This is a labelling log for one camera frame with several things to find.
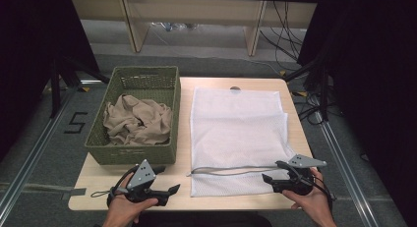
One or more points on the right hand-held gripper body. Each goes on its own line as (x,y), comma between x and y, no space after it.
(296,182)

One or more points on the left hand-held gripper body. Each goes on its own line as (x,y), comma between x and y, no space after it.
(142,176)

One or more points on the black curtain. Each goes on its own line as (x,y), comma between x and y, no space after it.
(29,56)
(377,89)

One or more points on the clear plastic wrap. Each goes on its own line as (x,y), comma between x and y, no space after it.
(173,26)

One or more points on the black metal stand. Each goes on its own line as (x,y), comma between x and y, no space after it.
(55,89)
(324,96)

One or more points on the light wooden shelf unit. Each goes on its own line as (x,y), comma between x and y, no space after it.
(196,11)

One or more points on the person's left hand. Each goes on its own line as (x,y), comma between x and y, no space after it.
(126,207)

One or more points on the green woven basket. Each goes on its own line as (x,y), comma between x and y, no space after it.
(131,156)

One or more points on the person's dark clothing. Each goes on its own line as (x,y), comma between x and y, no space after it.
(203,221)

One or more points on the person's right hand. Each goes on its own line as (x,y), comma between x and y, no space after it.
(311,202)

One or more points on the beige cloth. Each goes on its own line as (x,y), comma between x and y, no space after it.
(137,122)

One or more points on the white mesh laundry bag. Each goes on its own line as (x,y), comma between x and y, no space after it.
(236,132)

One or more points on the aluminium floor rail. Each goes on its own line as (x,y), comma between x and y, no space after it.
(344,161)
(31,161)

